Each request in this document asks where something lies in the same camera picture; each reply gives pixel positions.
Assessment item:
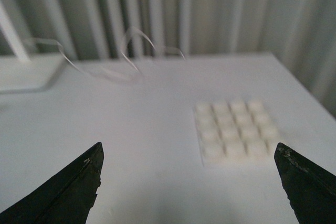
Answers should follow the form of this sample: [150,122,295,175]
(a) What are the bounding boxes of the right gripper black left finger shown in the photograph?
[1,142,104,223]

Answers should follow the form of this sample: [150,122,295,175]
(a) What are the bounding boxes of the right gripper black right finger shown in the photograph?
[274,142,335,223]

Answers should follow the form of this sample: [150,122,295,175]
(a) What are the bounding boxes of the white desk lamp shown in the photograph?
[1,3,65,93]

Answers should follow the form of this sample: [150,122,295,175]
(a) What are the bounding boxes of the white studded base plate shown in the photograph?
[194,99,281,167]

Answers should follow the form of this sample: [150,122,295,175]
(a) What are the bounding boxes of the white lamp cable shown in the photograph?
[25,26,186,83]

